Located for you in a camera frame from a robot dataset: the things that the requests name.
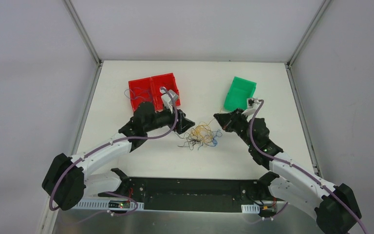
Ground green bin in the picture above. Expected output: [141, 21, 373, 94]
[224, 77, 257, 111]

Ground blue wire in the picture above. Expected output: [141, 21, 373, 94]
[124, 87, 154, 104]

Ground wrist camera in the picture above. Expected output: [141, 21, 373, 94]
[243, 97, 262, 117]
[160, 87, 179, 113]

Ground red double bin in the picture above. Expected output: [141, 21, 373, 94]
[128, 73, 180, 111]

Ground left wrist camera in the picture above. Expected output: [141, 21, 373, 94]
[160, 87, 179, 113]

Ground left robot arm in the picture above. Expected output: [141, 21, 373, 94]
[42, 102, 195, 211]

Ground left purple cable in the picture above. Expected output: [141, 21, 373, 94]
[49, 86, 179, 216]

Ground wire bundle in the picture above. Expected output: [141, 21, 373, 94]
[177, 117, 223, 152]

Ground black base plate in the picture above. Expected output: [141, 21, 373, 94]
[114, 177, 280, 213]

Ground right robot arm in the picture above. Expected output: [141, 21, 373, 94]
[214, 109, 368, 234]

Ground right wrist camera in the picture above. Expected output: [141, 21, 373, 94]
[243, 97, 262, 117]

